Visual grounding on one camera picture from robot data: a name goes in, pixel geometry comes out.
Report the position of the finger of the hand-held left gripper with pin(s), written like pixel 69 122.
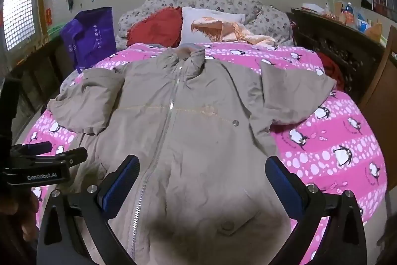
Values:
pixel 73 156
pixel 32 148

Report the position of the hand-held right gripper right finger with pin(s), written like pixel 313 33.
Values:
pixel 284 187

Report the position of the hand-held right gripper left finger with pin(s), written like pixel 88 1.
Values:
pixel 121 182

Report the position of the beige zip jacket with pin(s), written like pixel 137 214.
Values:
pixel 180 140

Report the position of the person's left hand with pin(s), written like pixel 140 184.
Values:
pixel 18 212

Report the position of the pink penguin blanket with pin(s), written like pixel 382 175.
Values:
pixel 328 147

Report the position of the green box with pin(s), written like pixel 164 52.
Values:
pixel 57 29

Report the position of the purple tote bag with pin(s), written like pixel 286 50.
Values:
pixel 88 35

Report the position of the red cloth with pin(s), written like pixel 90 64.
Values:
pixel 333 69

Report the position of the window with grille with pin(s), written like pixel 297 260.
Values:
pixel 20 16

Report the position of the brown wooden chair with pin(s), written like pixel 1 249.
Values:
pixel 380 88

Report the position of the dark wooden cabinet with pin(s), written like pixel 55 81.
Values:
pixel 338 47

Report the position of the red pillow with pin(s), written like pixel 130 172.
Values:
pixel 155 27

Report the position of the peach fringed scarf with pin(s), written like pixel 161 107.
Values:
pixel 229 29

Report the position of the white pillow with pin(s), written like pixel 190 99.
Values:
pixel 198 27

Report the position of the orange bag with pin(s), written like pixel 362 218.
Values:
pixel 373 29

